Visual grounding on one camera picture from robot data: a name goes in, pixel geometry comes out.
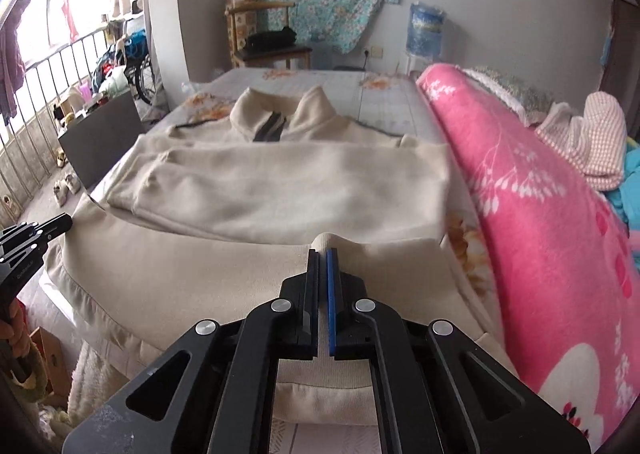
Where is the grey lace pillow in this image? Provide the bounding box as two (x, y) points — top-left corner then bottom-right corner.
(463, 66), (554, 127)

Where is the wall power socket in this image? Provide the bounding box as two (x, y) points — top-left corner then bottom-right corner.
(364, 46), (384, 59)

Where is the wooden chair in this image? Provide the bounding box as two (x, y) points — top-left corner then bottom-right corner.
(224, 0), (312, 70)

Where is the white fluffy blanket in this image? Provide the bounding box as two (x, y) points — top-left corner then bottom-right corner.
(49, 342), (129, 448)

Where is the dark grey board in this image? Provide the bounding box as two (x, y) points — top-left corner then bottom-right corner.
(58, 92), (144, 189)

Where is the left hand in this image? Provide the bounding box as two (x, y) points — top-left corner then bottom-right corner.
(0, 298), (30, 358)

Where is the metal balcony railing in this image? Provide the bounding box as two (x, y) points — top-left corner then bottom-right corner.
(1, 24), (107, 226)

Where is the wheelchair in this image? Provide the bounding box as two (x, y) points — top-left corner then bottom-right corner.
(115, 29), (156, 106)

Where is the pink fleece blanket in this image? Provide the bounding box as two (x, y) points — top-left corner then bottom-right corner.
(418, 64), (639, 448)

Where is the blue water bottle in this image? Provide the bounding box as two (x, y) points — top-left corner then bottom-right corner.
(406, 2), (447, 59)

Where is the floral grey bed sheet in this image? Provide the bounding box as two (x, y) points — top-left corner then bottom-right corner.
(37, 68), (501, 454)

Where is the beige zip jacket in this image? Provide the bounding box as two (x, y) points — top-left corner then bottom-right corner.
(43, 85), (519, 427)

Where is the black bag on chair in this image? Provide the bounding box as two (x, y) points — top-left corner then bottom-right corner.
(245, 25), (297, 52)

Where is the checked pink cloth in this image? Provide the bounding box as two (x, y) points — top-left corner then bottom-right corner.
(535, 92), (627, 192)

